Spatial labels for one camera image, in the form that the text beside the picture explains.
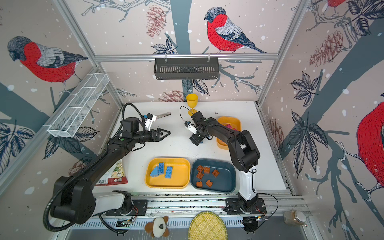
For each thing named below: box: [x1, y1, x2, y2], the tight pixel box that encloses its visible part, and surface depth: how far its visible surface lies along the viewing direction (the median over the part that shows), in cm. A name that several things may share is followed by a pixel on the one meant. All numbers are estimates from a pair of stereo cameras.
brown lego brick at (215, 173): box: [212, 169, 220, 178], surface depth 85 cm
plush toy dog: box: [144, 216, 169, 238], surface depth 68 cm
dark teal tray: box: [190, 158, 236, 194], surface depth 84 cm
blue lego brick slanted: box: [150, 166, 159, 178], surface depth 85 cm
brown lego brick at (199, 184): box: [196, 181, 204, 188], surface depth 81 cm
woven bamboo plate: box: [188, 211, 228, 240], surface depth 69 cm
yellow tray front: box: [145, 157, 191, 189], surface depth 86 cm
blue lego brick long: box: [158, 162, 165, 175], surface depth 87 cm
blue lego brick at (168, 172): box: [165, 166, 173, 179], surface depth 85 cm
